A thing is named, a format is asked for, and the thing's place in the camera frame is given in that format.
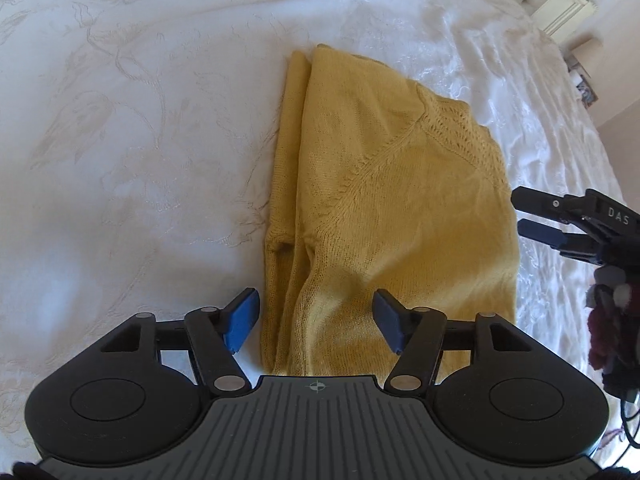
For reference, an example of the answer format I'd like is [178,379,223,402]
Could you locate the yellow knit sweater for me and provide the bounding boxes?
[260,46,520,379]

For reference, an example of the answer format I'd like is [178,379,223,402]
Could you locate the right hand dark glove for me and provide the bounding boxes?
[586,266,639,402]

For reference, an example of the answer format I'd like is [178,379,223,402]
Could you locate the white floral bedspread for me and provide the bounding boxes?
[1,0,620,468]

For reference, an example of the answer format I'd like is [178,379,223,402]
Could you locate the dark photo frame right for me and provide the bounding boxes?
[576,77,599,108]

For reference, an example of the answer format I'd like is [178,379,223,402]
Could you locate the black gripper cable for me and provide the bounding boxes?
[606,389,640,468]

